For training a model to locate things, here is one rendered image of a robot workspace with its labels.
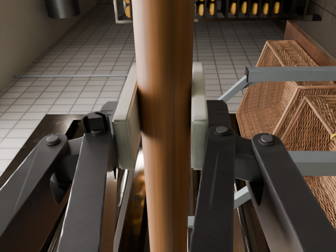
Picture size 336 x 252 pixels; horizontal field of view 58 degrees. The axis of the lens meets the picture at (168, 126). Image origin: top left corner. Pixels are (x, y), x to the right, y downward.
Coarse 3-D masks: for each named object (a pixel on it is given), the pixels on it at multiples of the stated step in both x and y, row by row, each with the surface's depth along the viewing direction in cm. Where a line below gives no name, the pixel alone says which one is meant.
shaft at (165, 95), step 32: (160, 0) 13; (192, 0) 14; (160, 32) 14; (192, 32) 15; (160, 64) 15; (160, 96) 16; (160, 128) 17; (160, 160) 18; (160, 192) 19; (160, 224) 21
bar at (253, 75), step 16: (240, 80) 109; (256, 80) 106; (272, 80) 106; (288, 80) 106; (304, 80) 106; (320, 80) 105; (224, 96) 111; (304, 160) 65; (320, 160) 65; (192, 192) 90; (240, 192) 73; (192, 208) 84; (192, 224) 78
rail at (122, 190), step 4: (124, 172) 131; (128, 172) 131; (124, 176) 129; (124, 180) 127; (124, 184) 125; (124, 188) 123; (120, 192) 121; (120, 196) 119; (120, 200) 118; (120, 204) 116; (116, 208) 114; (120, 208) 114; (116, 212) 113; (116, 216) 111; (116, 220) 110; (116, 224) 108
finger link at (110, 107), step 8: (104, 104) 17; (112, 104) 17; (112, 112) 16; (112, 128) 15; (112, 136) 14; (72, 144) 14; (80, 144) 14; (112, 144) 14; (72, 152) 13; (112, 152) 14; (64, 160) 13; (72, 160) 13; (112, 160) 14; (56, 168) 13; (64, 168) 13; (72, 168) 13; (56, 176) 13; (64, 176) 14; (72, 176) 14
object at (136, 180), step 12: (132, 168) 132; (132, 180) 126; (144, 180) 147; (132, 192) 124; (144, 192) 144; (132, 204) 122; (120, 216) 111; (132, 216) 120; (120, 228) 106; (132, 228) 118; (120, 240) 102; (132, 240) 116
